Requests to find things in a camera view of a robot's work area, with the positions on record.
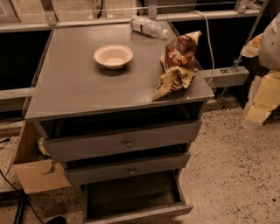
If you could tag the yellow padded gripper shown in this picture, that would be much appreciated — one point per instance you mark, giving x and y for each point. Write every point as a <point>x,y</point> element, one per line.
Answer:
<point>271,45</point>

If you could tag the grey bottom drawer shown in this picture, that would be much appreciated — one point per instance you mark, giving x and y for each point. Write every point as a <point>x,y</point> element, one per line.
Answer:
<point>130,200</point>

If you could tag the grey drawer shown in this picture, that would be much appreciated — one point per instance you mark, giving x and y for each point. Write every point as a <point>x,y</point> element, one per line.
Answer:
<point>130,200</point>
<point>72,148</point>
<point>104,172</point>

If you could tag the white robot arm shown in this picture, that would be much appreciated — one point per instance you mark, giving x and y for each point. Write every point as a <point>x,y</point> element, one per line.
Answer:
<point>264,93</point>

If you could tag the grey drawer cabinet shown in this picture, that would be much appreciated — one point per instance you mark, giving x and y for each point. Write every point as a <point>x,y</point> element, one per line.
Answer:
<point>76,96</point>

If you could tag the grey middle drawer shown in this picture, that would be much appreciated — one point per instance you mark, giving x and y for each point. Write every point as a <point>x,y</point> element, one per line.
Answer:
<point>104,172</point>

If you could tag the grey top drawer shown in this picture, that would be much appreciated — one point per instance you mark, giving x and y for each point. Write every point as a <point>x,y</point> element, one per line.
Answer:
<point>72,148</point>

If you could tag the brown yellow chip bag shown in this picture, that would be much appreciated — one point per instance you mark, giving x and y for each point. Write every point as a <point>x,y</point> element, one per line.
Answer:
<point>179,64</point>

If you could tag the clear plastic water bottle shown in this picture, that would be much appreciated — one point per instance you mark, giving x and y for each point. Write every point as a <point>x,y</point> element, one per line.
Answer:
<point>147,27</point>

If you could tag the beige paper bowl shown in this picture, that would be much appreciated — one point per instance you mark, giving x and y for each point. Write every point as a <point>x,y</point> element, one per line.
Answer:
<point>113,56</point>

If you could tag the green packet in box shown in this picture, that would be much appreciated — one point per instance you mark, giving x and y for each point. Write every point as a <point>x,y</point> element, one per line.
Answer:
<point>42,147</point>

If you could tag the brown cardboard box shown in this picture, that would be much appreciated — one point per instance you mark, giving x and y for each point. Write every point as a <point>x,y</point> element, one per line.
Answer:
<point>34,175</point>

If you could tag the metal frame rail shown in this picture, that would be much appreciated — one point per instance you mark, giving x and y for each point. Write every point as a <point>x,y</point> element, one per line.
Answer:
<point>24,26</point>

